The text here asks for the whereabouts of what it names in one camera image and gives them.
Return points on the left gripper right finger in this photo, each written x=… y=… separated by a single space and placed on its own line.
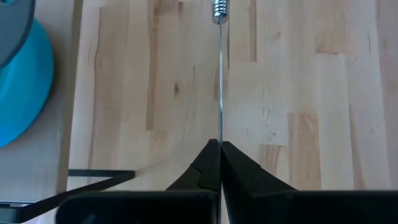
x=280 y=205

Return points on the blue collapsible bowl grey rim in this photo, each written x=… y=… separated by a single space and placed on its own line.
x=25 y=87

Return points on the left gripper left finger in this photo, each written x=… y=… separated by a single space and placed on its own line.
x=186 y=205

